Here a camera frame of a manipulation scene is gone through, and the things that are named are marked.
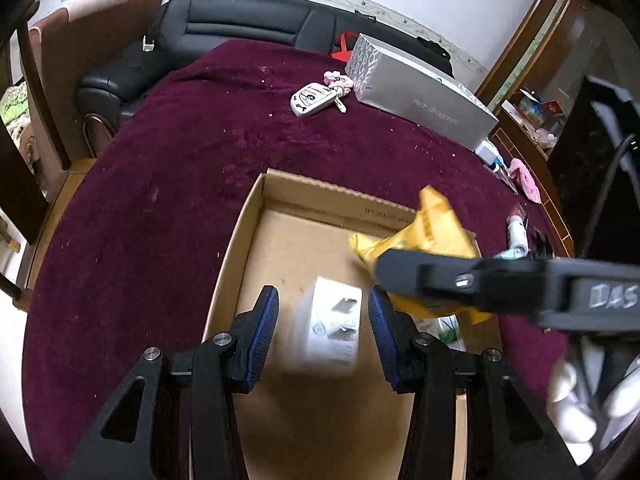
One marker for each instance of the black leather sofa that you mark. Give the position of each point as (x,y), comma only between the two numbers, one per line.
(240,20)

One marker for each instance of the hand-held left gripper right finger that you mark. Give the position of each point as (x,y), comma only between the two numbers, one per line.
(382,330)

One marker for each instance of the teal packet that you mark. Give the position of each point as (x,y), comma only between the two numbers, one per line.
(499,166)

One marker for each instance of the pink cloth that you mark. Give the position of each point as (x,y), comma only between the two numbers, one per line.
(525,180)

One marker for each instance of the wooden mirror cabinet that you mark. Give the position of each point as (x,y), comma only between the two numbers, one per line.
(550,10)

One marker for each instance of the white seat buckle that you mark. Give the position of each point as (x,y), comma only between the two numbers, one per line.
(147,43)

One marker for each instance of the red bag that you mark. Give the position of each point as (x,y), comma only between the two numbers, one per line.
(344,50)

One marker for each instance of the white car key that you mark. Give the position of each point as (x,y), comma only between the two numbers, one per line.
(310,100)

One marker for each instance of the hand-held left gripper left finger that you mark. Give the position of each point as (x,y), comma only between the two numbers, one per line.
(262,330)

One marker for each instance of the yellow packet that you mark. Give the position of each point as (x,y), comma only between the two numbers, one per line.
(430,225)

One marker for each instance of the pink scrunchie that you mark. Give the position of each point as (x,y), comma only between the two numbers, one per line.
(340,80)

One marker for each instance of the small white bottle green label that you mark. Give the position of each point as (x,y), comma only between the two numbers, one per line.
(517,235)

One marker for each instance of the maroon blanket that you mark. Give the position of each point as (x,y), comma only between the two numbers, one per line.
(175,185)

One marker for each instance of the grey rectangular box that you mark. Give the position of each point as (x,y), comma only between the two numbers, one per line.
(425,105)

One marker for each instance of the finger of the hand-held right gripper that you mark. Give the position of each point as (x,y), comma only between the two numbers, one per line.
(435,275)

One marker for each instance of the person's right hand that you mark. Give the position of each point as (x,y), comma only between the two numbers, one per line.
(570,410)

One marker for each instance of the shallow cardboard box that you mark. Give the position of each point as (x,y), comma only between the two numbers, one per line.
(290,240)

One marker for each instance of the white power adapter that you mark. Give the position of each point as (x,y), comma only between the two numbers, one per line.
(325,330)

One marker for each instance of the colourful cardboard box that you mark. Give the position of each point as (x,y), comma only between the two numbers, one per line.
(532,110)

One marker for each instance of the white green pack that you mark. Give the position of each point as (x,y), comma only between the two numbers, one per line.
(486,152)

